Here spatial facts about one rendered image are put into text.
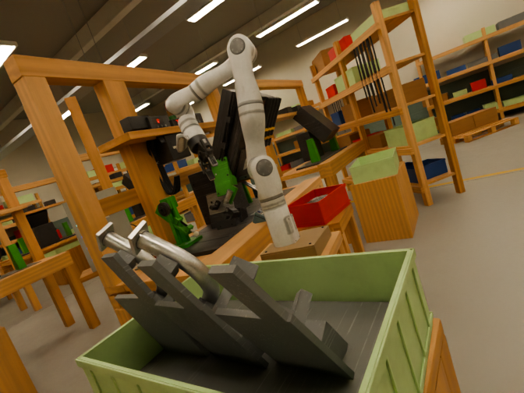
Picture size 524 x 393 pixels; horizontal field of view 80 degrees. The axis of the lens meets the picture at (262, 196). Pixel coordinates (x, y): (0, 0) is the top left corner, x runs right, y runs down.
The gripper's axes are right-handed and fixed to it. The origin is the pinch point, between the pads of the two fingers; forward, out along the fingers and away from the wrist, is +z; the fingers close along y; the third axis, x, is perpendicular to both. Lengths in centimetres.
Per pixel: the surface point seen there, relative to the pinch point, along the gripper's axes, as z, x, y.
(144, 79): -100, -7, 51
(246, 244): 21.9, -8.6, 30.2
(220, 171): -29, -24, 58
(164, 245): 33, 29, -43
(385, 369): 63, 11, -54
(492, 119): -65, -722, 294
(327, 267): 48, -4, -27
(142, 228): 29, 31, -43
